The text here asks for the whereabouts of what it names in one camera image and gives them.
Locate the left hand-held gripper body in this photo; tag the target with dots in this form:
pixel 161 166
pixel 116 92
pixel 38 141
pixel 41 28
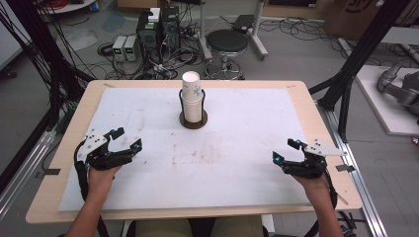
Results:
pixel 99 158

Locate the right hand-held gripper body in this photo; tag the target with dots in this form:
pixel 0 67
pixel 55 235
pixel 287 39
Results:
pixel 309 168

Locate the person's right hand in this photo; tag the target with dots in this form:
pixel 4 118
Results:
pixel 314 187

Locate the person's left hand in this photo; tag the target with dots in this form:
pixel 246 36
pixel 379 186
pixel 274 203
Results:
pixel 100 181

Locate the black tape piece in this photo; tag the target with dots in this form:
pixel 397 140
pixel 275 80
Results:
pixel 52 171
pixel 345 168

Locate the light wooden table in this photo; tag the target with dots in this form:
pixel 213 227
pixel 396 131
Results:
pixel 329 131

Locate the white table mat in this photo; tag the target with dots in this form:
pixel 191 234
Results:
pixel 214 171

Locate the stack of white paper cups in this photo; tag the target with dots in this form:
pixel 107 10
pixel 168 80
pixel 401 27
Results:
pixel 192 110

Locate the grey bench power supply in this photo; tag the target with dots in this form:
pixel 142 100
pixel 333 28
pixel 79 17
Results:
pixel 131 48
pixel 119 48

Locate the person's tan trousers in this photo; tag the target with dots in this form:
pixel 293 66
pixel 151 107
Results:
pixel 164 228

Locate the white paper cup blue print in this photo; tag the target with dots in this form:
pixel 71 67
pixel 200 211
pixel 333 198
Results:
pixel 191 84

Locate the white floor board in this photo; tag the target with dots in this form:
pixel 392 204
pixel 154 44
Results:
pixel 382 108

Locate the black computer tower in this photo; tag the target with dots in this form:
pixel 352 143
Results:
pixel 170 29
pixel 148 36

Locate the black round stool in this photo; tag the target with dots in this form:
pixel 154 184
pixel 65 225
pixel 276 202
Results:
pixel 227 41

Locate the brown cardboard box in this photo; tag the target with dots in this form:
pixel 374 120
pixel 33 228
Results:
pixel 355 19

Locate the aluminium floor rail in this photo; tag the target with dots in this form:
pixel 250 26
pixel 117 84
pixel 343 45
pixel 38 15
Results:
pixel 23 171
pixel 359 184

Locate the black metal frame post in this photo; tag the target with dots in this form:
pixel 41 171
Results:
pixel 42 42
pixel 362 49

